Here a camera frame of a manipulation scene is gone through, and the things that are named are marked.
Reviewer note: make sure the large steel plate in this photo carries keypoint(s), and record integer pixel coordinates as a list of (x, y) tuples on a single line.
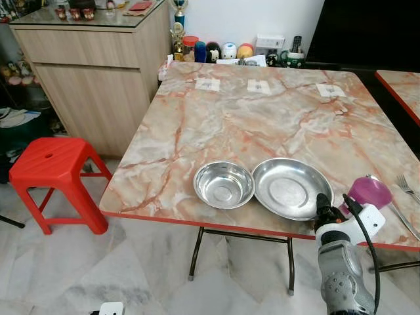
[(289, 190)]

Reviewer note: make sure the purple plastic cup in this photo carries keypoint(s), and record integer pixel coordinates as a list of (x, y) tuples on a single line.
[(371, 191)]

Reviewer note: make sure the steel spoon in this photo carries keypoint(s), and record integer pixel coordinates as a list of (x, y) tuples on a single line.
[(403, 222)]

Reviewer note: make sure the steel fork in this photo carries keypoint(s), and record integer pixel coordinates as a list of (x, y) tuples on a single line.
[(405, 186)]

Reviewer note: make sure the small steel bowl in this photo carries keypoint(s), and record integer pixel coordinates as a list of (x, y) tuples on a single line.
[(223, 187)]

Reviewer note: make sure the white paper label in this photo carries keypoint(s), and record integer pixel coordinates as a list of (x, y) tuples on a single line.
[(207, 84), (331, 90), (259, 86)]

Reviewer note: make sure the marble table with red edge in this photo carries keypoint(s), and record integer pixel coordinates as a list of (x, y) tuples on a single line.
[(403, 88)]

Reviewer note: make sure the green mug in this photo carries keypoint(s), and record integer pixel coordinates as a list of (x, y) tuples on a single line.
[(293, 59)]

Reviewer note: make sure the black remote control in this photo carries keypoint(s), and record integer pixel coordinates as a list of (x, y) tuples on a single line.
[(296, 43)]

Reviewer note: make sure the orange yellow round toy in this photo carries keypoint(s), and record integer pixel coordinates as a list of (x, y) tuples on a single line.
[(245, 52)]

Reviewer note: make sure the black television screen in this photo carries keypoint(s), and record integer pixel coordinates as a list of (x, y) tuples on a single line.
[(367, 29)]

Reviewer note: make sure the white round toy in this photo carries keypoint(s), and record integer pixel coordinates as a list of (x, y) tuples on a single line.
[(229, 51)]

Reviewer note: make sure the black and white toy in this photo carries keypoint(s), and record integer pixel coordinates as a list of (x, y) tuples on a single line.
[(213, 52)]

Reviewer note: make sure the blue bottle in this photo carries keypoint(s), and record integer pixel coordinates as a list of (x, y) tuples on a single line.
[(201, 52)]

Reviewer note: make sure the red lid jar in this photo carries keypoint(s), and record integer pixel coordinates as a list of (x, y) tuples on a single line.
[(190, 49)]

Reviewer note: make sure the white plastic bag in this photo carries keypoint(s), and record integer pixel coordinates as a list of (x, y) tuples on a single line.
[(165, 69)]

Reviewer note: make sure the small gold trophy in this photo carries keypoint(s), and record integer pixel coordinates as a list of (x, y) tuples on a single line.
[(177, 42)]

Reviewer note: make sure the blue and gold trophy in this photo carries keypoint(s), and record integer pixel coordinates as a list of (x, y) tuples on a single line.
[(179, 10)]

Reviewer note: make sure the light wooden cabinet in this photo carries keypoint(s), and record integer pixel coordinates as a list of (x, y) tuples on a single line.
[(85, 92)]

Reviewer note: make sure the red booklet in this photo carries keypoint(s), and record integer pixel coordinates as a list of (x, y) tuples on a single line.
[(138, 6)]

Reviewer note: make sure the red plastic stool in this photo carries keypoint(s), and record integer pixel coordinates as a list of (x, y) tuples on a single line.
[(52, 161)]

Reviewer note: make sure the small red figurine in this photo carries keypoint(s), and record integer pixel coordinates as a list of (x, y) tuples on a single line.
[(74, 13), (88, 13), (61, 13)]

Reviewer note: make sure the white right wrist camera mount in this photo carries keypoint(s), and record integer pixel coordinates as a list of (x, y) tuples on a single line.
[(367, 220)]

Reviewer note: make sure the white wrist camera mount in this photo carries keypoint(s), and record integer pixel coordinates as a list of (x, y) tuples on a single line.
[(111, 308), (367, 220)]

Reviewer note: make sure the black metal table frame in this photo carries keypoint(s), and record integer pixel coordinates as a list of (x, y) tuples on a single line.
[(291, 262)]

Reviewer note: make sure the white wall socket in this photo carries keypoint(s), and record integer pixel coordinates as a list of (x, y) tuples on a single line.
[(270, 42)]

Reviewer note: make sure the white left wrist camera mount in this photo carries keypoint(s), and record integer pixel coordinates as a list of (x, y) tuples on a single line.
[(111, 308)]

